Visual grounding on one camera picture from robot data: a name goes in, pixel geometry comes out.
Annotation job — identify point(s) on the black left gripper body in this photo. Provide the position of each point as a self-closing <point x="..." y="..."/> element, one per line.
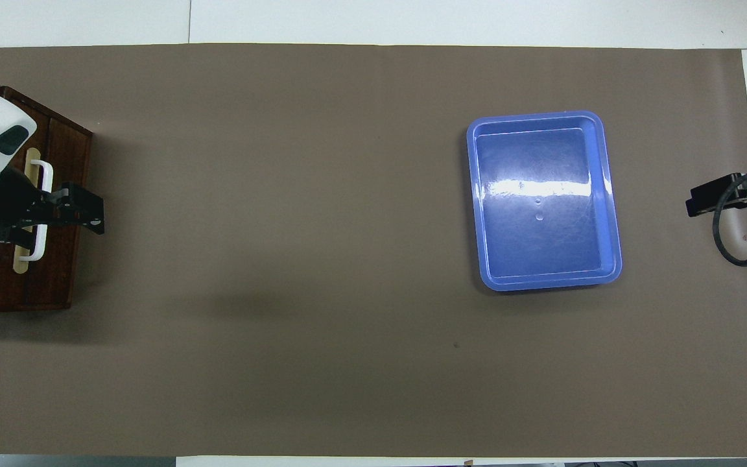
<point x="13" y="204"/>

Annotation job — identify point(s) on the wooden drawer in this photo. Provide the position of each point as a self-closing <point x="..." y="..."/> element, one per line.
<point x="65" y="162"/>

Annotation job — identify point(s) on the blue plastic tray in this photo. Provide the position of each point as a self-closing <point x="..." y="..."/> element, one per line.
<point x="542" y="246"/>

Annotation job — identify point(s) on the brown table mat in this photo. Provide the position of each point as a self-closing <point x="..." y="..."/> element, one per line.
<point x="315" y="259"/>

